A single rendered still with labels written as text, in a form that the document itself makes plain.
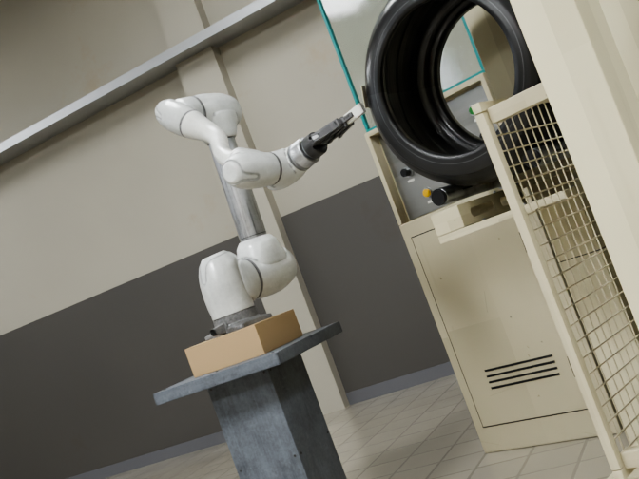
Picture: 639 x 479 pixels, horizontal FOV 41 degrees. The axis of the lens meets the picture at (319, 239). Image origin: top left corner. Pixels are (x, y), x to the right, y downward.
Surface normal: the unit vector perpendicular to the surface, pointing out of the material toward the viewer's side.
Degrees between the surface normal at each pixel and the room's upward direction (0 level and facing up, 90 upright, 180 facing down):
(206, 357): 90
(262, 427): 90
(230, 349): 90
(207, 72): 90
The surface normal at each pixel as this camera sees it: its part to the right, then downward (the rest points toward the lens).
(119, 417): -0.40, 0.11
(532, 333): -0.64, 0.20
